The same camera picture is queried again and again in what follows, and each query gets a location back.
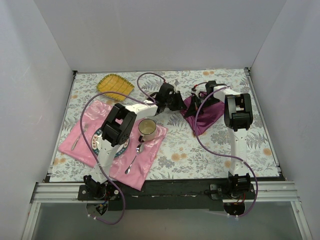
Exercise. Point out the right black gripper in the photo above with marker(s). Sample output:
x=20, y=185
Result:
x=196, y=104

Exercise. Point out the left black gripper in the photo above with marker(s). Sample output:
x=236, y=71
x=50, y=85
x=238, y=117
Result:
x=176, y=100

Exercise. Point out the purple cloth napkin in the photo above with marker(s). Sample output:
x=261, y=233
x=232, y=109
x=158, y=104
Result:
x=206, y=118

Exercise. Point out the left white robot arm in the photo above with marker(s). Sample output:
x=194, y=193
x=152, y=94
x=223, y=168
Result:
x=116, y=130

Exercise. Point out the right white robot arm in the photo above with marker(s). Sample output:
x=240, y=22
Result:
x=238, y=117

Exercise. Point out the pale green mug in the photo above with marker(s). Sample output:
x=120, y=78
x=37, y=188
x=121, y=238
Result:
x=150, y=94

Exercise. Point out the cream enamel mug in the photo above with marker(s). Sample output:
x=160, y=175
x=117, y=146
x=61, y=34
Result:
x=147, y=129

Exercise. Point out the silver spoon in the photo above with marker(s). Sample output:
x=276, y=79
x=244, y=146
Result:
x=139, y=149

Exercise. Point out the yellow woven tray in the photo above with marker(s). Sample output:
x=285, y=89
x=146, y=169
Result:
x=115, y=83

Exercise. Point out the pink floral cloth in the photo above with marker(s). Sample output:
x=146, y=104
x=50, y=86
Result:
x=94, y=115

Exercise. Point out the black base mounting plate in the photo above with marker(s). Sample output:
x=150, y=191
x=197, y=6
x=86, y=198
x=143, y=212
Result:
x=206, y=194

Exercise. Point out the white plate blue rim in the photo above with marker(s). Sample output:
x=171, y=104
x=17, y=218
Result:
x=96, y=144

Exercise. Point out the silver fork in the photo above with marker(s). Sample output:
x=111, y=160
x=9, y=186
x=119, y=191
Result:
x=85, y=128

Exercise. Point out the aluminium frame rail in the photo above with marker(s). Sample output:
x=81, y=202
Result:
x=57, y=192

